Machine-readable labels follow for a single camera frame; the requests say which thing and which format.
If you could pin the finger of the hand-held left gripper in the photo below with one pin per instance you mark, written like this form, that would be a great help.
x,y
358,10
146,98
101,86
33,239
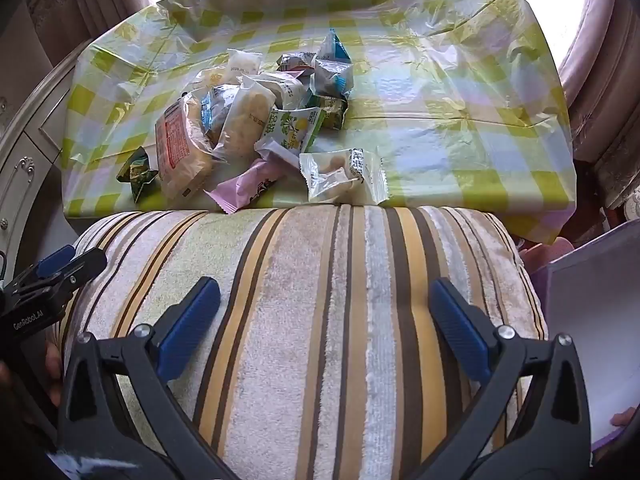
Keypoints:
x,y
55,261
80,267

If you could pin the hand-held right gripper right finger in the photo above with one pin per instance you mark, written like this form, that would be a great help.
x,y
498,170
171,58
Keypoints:
x,y
457,325

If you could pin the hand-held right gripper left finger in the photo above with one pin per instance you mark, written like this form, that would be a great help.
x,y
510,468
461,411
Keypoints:
x,y
192,320

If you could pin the white storage box purple rim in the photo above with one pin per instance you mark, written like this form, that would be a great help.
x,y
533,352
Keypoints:
x,y
595,340

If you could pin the blue edged clear snack packet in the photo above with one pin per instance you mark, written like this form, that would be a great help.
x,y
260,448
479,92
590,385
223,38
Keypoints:
x,y
217,105

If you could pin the green white snack packet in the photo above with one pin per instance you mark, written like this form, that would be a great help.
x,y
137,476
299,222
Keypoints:
x,y
295,130

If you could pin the clear yellow bun packet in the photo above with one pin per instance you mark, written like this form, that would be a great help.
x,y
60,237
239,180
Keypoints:
x,y
210,80

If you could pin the dark green snack packet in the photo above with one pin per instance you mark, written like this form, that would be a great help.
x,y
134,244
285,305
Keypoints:
x,y
137,175
332,112

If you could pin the white cake packet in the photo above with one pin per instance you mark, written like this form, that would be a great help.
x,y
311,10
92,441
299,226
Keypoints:
x,y
285,90

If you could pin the clear blue corner snack packet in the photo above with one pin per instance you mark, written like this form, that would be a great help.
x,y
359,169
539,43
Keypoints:
x,y
330,80

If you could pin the person's left hand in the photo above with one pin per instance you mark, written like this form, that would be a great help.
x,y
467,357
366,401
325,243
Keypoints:
x,y
52,365

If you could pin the white carved cabinet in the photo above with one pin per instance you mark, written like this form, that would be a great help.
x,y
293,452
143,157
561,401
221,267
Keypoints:
x,y
35,160

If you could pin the pink cloth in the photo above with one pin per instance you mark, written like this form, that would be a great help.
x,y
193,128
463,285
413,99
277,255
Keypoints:
x,y
545,255

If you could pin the striped towel blanket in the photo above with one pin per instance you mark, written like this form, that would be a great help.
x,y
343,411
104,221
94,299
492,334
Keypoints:
x,y
325,335

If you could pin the pink snack packet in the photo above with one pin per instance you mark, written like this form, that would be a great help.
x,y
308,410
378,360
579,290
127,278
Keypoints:
x,y
240,190

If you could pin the orange label bread packet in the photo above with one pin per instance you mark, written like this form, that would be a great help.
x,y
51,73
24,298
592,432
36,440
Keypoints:
x,y
180,155

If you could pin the white purple snack packet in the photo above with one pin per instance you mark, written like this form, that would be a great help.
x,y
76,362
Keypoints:
x,y
272,155

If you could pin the clear round pastry packet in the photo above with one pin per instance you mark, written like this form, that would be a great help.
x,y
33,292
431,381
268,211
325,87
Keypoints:
x,y
340,175

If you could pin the green checked plastic tablecloth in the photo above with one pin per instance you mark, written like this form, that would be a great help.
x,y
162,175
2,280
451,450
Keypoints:
x,y
425,125

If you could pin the long clear cracker packet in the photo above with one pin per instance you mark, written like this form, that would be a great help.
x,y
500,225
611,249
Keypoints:
x,y
245,120

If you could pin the white lace curtain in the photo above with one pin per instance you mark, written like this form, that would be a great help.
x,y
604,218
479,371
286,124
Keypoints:
x,y
622,195

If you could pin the brown patterned curtain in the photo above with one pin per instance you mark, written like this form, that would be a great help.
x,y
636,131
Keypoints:
x,y
605,85
75,5

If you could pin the small white snack packet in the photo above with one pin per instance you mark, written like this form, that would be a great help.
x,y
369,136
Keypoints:
x,y
243,64

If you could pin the grey snack packet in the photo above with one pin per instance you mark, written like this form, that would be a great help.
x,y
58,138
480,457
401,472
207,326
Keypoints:
x,y
292,62

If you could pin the blue triangular snack packet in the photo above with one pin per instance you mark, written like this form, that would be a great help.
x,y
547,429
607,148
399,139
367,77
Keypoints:
x,y
334,47

